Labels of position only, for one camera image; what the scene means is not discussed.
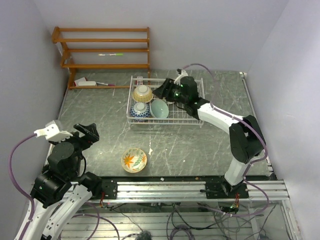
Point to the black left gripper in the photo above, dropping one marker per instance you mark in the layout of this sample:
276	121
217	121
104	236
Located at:
91	132

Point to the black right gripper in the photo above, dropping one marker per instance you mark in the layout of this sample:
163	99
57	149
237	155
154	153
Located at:
164	90

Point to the teal striped bowl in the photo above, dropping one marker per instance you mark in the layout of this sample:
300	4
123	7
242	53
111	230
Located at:
159	109

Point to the yellow sun pattern bowl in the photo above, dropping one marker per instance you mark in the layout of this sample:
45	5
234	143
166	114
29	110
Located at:
143	94

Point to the red patterned bowl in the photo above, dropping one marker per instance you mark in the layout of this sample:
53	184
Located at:
140	111

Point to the orange flower leaf bowl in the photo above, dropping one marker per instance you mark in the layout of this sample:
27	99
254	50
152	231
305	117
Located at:
134	160

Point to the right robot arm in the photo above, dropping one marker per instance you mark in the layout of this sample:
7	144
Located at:
245	136

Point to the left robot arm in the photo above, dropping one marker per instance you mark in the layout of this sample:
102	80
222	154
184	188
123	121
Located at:
61	189

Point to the wooden shelf rack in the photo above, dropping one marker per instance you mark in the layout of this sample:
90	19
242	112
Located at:
67	61

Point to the white eraser block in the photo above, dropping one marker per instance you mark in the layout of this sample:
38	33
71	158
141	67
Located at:
87	84

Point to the pink white pen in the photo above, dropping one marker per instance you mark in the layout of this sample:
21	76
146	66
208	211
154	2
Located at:
105	84

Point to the red white card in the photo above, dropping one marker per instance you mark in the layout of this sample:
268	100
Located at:
80	80

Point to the green white pen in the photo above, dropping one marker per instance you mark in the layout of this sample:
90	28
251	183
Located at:
110	54

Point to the white wire dish rack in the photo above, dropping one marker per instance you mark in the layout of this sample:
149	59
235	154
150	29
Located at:
177	115

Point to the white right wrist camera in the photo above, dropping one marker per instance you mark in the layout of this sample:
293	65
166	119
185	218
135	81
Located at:
181	73

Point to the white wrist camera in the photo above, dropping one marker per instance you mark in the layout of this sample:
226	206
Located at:
181	73
53	131

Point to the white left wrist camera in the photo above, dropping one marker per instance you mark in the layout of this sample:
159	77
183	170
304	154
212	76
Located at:
53	131

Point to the aluminium rail frame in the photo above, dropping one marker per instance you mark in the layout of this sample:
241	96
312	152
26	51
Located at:
178	194

